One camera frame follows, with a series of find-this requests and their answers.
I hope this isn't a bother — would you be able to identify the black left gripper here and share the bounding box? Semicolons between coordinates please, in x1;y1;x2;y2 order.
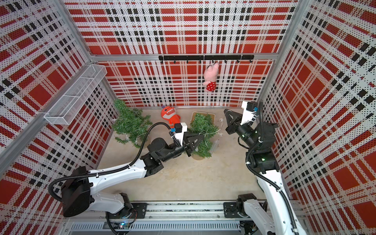
160;132;203;163

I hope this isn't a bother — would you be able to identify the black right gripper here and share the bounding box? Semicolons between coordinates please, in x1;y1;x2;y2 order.
225;110;258;152

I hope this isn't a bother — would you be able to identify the green christmas tree wooden base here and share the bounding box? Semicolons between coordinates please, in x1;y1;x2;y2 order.
111;98;153;148

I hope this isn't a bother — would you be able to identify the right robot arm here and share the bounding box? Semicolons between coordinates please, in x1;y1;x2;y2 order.
224;109;306;235

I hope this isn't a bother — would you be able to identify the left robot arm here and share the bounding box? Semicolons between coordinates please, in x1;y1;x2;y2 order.
48;122;205;217

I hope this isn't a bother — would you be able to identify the red plush monster toy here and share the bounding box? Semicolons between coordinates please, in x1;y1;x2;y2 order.
161;106;181;128

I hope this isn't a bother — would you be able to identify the pink plush pig toy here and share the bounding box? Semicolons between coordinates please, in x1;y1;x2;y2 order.
203;63;219;92

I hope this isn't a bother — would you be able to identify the green circuit board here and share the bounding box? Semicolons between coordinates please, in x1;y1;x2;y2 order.
114;222;132;230

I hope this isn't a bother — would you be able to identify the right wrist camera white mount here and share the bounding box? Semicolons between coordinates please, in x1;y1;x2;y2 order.
240;100;263;126

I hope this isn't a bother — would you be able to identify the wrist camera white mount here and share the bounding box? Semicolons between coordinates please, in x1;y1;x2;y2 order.
170;122;188;146
240;100;263;126

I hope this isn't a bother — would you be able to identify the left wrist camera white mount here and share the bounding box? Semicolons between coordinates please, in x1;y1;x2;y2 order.
170;122;188;146

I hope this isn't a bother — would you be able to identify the black hook rail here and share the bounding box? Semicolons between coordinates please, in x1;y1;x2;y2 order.
158;54;255;63

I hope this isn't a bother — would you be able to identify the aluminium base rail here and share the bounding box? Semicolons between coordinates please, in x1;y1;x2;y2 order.
63;200;306;233

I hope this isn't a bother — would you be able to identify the white wire mesh basket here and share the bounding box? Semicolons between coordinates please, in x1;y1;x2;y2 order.
44;64;107;125

